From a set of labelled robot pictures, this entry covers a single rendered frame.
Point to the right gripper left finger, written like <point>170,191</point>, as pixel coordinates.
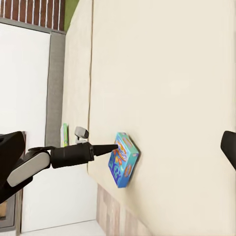
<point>12,148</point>

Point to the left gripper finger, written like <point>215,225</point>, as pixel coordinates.
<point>101,149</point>

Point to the door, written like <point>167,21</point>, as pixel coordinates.
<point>38,15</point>

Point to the bed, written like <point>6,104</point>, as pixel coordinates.
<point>163,72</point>

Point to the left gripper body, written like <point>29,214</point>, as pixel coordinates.
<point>77,154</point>

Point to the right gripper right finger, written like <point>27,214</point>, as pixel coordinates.
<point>228,146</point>

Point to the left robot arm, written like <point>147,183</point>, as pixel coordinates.
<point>40,158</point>

